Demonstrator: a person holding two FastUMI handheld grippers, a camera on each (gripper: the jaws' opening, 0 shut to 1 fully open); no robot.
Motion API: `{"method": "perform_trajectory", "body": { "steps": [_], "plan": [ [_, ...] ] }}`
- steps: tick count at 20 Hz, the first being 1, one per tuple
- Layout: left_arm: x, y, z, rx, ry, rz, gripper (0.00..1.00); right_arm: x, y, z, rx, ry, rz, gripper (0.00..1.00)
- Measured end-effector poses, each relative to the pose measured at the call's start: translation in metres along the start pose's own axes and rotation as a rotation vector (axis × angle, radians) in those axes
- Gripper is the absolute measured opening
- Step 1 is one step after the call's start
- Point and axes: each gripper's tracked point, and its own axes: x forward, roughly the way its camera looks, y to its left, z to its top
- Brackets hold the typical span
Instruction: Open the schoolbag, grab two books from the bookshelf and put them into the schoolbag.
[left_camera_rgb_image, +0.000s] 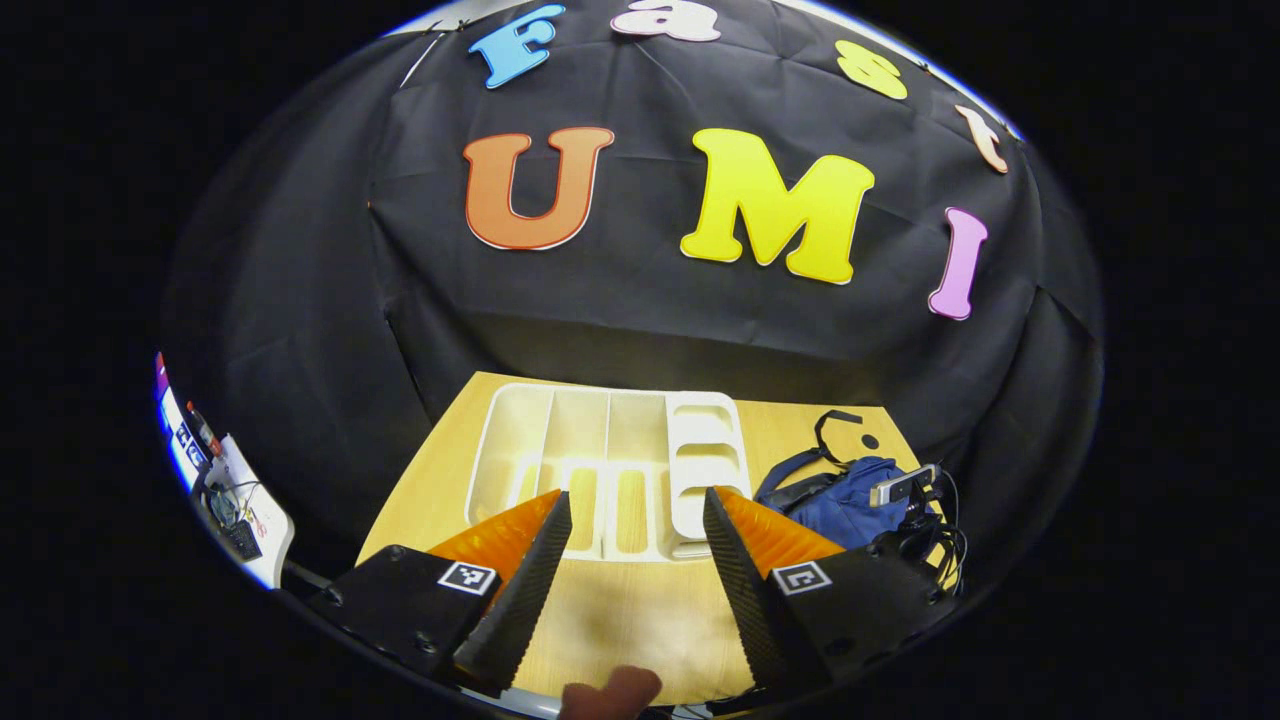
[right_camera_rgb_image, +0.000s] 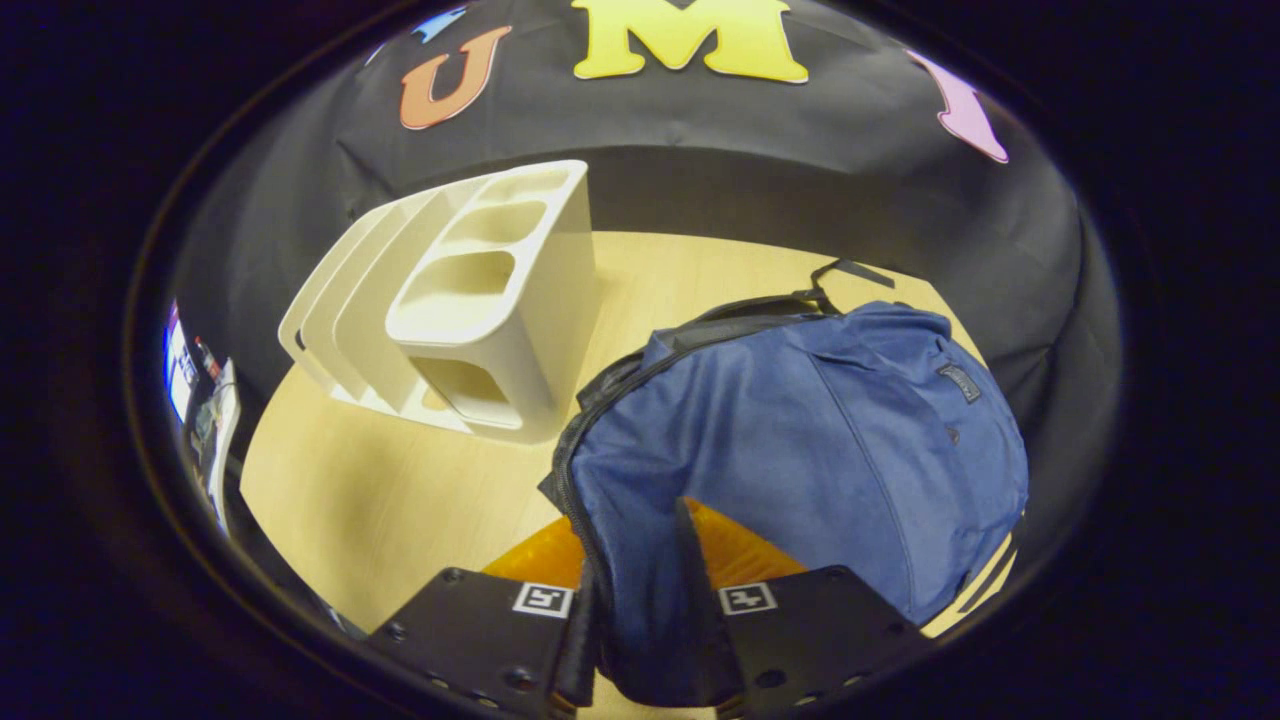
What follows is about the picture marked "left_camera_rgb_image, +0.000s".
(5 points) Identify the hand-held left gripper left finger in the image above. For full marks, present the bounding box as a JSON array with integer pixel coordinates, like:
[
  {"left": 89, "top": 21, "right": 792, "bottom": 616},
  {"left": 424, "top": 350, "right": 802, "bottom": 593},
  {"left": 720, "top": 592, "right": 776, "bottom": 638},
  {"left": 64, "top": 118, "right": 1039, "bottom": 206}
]
[{"left": 305, "top": 490, "right": 574, "bottom": 698}]

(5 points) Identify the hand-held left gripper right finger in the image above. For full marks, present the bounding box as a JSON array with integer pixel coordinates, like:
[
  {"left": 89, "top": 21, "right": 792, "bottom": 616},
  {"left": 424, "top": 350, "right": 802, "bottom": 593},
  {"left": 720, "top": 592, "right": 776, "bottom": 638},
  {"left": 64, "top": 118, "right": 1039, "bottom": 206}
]
[{"left": 703, "top": 486, "right": 956, "bottom": 691}]

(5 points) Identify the blue schoolbag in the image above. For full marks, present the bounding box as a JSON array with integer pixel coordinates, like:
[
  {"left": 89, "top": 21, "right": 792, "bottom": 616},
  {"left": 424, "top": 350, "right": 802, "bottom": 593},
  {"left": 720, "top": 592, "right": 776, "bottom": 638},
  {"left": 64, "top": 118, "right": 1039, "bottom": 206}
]
[{"left": 752, "top": 410, "right": 943, "bottom": 554}]

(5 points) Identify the white plastic bookshelf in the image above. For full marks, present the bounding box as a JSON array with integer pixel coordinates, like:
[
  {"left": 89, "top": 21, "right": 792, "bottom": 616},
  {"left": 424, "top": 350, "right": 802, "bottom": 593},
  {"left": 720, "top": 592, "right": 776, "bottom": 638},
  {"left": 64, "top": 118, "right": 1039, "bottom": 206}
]
[{"left": 465, "top": 383, "right": 753, "bottom": 562}]

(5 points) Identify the white cluttered desk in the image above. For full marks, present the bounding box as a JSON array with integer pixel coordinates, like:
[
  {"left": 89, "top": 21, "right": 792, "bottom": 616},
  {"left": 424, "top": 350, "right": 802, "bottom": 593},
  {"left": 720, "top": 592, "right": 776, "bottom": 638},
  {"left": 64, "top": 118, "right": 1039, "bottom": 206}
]
[{"left": 153, "top": 350, "right": 297, "bottom": 591}]

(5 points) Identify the black backdrop cloth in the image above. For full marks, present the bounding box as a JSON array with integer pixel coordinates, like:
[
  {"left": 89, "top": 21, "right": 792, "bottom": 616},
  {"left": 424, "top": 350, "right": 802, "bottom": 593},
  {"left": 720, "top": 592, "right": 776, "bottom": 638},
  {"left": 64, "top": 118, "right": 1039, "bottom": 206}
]
[{"left": 160, "top": 0, "right": 1106, "bottom": 601}]

